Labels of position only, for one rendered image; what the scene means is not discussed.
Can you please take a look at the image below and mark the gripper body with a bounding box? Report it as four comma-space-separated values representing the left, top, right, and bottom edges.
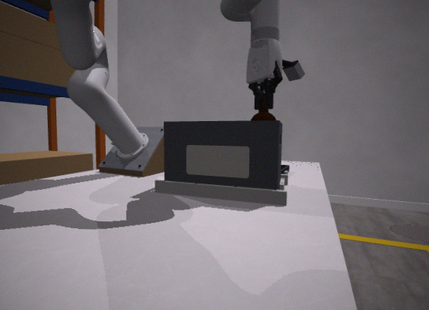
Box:
246, 38, 282, 84

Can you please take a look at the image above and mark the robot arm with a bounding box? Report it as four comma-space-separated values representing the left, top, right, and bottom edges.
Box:
50, 0, 305, 160

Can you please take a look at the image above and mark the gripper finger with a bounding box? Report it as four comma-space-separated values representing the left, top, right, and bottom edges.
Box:
248, 82, 264, 110
262, 61, 282, 109

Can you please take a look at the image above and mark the dark brown glass bottle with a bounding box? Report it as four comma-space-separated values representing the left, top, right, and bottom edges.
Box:
251, 99, 276, 120

